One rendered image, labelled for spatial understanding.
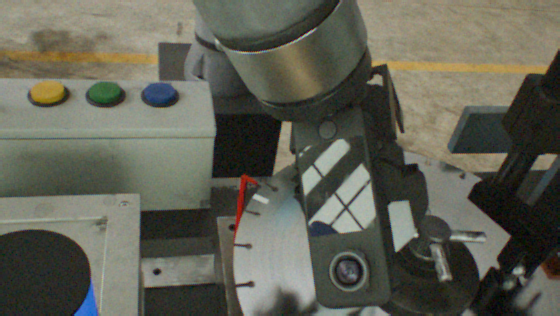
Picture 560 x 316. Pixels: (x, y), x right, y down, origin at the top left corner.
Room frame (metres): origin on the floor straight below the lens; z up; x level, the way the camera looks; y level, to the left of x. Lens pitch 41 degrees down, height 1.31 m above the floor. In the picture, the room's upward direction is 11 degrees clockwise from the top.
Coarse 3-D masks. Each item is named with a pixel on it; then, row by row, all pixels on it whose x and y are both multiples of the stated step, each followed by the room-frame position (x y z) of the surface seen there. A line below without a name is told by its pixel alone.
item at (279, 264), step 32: (416, 160) 0.46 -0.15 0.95; (256, 192) 0.36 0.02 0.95; (288, 192) 0.37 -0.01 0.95; (448, 192) 0.41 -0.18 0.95; (256, 224) 0.32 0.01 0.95; (288, 224) 0.33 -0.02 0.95; (448, 224) 0.37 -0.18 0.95; (480, 224) 0.37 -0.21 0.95; (256, 256) 0.28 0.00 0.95; (288, 256) 0.29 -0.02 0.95; (480, 256) 0.33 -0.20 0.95; (256, 288) 0.25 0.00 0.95; (288, 288) 0.26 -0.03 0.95; (480, 288) 0.29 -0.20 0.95; (512, 288) 0.30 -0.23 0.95; (544, 288) 0.31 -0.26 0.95
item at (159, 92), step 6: (150, 84) 0.57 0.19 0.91; (156, 84) 0.57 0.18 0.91; (162, 84) 0.57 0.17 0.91; (168, 84) 0.58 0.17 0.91; (150, 90) 0.55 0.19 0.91; (156, 90) 0.56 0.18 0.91; (162, 90) 0.56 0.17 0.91; (168, 90) 0.56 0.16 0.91; (174, 90) 0.56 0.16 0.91; (150, 96) 0.54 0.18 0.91; (156, 96) 0.54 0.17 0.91; (162, 96) 0.55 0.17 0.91; (168, 96) 0.55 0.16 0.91; (174, 96) 0.56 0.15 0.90; (156, 102) 0.54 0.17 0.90; (162, 102) 0.54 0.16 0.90; (168, 102) 0.55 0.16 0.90
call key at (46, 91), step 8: (32, 88) 0.51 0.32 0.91; (40, 88) 0.52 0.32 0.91; (48, 88) 0.52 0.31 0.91; (56, 88) 0.52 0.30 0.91; (64, 88) 0.53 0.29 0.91; (32, 96) 0.50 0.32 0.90; (40, 96) 0.50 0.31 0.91; (48, 96) 0.50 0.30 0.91; (56, 96) 0.51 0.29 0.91; (64, 96) 0.52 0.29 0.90
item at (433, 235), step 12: (432, 216) 0.32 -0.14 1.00; (420, 228) 0.30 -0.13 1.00; (432, 228) 0.30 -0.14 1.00; (444, 228) 0.31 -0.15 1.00; (420, 240) 0.30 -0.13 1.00; (432, 240) 0.29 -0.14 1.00; (444, 240) 0.29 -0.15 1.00; (456, 240) 0.30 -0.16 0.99; (468, 240) 0.31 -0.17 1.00; (480, 240) 0.31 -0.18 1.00; (420, 252) 0.29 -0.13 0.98; (432, 252) 0.28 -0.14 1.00; (444, 264) 0.27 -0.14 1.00; (444, 276) 0.26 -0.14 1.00
